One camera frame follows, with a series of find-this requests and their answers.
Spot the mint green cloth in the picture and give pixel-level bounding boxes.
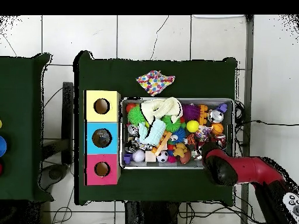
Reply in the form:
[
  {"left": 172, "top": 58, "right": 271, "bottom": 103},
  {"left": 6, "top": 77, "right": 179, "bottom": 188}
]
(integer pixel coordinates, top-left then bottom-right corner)
[{"left": 137, "top": 116, "right": 167, "bottom": 146}]

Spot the cream cloth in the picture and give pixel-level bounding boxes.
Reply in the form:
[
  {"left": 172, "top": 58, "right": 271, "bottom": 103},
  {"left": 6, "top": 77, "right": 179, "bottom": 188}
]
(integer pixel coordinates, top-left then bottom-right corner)
[{"left": 140, "top": 97, "right": 183, "bottom": 124}]

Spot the orange plastic toy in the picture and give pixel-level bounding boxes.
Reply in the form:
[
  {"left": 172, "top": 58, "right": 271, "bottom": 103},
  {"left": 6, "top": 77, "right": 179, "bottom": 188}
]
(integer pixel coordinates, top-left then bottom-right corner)
[{"left": 151, "top": 130, "right": 173, "bottom": 158}]

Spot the polka dot cloth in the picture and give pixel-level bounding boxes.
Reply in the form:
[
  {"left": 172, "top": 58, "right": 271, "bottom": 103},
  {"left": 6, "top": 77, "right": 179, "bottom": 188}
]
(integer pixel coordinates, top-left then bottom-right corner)
[{"left": 136, "top": 69, "right": 176, "bottom": 97}]

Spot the wooden box with three holes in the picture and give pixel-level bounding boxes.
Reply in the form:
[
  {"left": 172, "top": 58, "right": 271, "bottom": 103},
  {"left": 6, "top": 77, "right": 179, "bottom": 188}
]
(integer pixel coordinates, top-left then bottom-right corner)
[{"left": 83, "top": 89, "right": 121, "bottom": 186}]

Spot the green spiky ball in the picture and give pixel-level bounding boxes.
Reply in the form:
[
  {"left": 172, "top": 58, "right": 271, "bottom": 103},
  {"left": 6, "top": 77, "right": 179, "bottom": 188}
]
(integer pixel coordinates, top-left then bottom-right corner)
[
  {"left": 161, "top": 114, "right": 182, "bottom": 132},
  {"left": 128, "top": 104, "right": 147, "bottom": 126}
]

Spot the purple spiky ball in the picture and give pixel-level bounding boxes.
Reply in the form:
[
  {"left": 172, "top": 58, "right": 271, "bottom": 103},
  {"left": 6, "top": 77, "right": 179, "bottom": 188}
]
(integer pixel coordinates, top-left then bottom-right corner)
[{"left": 182, "top": 103, "right": 201, "bottom": 122}]

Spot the yellow ball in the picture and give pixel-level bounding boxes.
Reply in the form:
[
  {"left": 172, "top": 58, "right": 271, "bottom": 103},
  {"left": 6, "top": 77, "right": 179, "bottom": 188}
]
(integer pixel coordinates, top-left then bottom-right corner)
[{"left": 186, "top": 120, "right": 201, "bottom": 134}]

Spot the orange long plastic block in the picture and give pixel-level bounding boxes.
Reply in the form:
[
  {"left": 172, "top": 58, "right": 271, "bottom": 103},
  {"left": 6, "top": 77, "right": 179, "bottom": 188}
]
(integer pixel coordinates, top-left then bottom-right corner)
[{"left": 198, "top": 104, "right": 209, "bottom": 126}]

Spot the dark green tablecloth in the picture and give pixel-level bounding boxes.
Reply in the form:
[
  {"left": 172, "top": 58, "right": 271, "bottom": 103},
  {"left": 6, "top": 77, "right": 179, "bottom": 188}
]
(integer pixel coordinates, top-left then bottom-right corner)
[{"left": 74, "top": 50, "right": 239, "bottom": 206}]

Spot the silver tin can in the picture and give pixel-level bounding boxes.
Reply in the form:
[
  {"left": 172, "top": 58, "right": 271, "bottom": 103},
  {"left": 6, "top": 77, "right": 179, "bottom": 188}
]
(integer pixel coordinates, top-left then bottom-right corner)
[{"left": 208, "top": 108, "right": 224, "bottom": 124}]

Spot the small orange basketball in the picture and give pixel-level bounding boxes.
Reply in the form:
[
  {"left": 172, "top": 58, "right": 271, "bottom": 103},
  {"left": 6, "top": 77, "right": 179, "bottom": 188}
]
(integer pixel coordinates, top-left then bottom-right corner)
[{"left": 211, "top": 122, "right": 225, "bottom": 135}]

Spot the black upright panel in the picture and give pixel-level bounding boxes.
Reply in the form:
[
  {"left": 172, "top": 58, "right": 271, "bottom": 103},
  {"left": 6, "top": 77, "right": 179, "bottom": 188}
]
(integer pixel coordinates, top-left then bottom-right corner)
[{"left": 62, "top": 82, "right": 75, "bottom": 165}]

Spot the side table with green cloth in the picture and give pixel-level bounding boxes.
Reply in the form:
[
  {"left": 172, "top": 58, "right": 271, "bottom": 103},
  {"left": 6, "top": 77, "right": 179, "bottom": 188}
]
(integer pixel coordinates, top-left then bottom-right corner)
[{"left": 0, "top": 52, "right": 53, "bottom": 202}]

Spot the blue round object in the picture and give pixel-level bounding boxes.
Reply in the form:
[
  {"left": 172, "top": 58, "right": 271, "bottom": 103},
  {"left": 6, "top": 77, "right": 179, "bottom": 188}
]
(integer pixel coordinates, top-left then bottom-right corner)
[{"left": 0, "top": 135, "right": 8, "bottom": 157}]

